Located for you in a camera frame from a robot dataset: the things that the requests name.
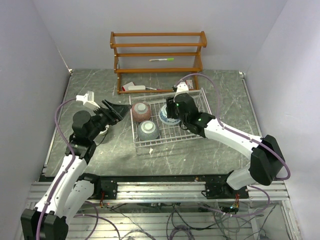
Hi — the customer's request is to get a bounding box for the red tipped pen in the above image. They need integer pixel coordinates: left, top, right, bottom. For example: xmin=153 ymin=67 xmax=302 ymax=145
xmin=145 ymin=86 xmax=161 ymax=91

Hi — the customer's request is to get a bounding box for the red floral pattern bowl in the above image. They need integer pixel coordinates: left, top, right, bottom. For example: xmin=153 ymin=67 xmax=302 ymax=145
xmin=132 ymin=102 xmax=152 ymax=123

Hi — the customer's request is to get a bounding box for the green capped marker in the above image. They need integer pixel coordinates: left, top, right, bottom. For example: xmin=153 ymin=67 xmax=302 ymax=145
xmin=149 ymin=58 xmax=174 ymax=62

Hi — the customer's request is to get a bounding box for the aluminium mounting rail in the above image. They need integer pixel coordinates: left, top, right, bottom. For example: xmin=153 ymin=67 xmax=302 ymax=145
xmin=24 ymin=179 xmax=291 ymax=203

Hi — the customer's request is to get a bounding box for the blue dotted bowl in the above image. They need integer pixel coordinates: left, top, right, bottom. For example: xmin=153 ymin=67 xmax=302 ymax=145
xmin=137 ymin=120 xmax=160 ymax=141

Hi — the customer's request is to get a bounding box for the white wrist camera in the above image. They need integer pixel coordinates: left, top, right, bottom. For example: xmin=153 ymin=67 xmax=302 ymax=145
xmin=172 ymin=81 xmax=189 ymax=97
xmin=75 ymin=91 xmax=100 ymax=110

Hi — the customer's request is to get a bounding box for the white rectangular eraser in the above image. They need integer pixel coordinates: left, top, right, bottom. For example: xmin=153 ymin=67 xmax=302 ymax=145
xmin=128 ymin=85 xmax=146 ymax=91

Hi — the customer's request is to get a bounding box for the teal pattern cream bowl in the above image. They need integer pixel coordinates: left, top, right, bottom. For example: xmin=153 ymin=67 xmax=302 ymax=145
xmin=99 ymin=125 xmax=110 ymax=136

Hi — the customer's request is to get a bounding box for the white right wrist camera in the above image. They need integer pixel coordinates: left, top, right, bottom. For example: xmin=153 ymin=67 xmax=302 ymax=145
xmin=172 ymin=81 xmax=189 ymax=97

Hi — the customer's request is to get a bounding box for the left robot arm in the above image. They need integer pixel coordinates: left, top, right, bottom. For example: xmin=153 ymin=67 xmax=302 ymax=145
xmin=20 ymin=100 xmax=132 ymax=240

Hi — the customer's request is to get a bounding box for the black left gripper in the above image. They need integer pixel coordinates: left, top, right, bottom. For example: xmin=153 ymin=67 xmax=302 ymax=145
xmin=88 ymin=98 xmax=132 ymax=140

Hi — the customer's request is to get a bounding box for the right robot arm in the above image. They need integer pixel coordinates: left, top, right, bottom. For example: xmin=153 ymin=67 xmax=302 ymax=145
xmin=166 ymin=93 xmax=285 ymax=198

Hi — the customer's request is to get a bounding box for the red white small box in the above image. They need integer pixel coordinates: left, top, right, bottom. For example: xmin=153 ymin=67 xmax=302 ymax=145
xmin=185 ymin=79 xmax=194 ymax=89

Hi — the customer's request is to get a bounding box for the red white card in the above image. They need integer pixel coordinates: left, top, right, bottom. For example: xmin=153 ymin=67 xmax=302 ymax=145
xmin=121 ymin=81 xmax=135 ymax=91

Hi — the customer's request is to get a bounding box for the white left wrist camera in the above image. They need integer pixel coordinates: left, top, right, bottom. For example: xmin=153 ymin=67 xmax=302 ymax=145
xmin=75 ymin=91 xmax=100 ymax=110

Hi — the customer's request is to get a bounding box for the white wire dish rack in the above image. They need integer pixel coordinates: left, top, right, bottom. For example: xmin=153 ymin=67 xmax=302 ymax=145
xmin=129 ymin=92 xmax=202 ymax=149

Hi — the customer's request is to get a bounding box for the wooden shelf rack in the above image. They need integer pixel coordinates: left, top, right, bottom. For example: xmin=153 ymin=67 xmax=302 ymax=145
xmin=109 ymin=31 xmax=207 ymax=95

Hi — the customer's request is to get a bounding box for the blue floral white bowl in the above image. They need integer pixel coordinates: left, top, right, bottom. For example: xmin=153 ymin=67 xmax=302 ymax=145
xmin=158 ymin=104 xmax=181 ymax=126

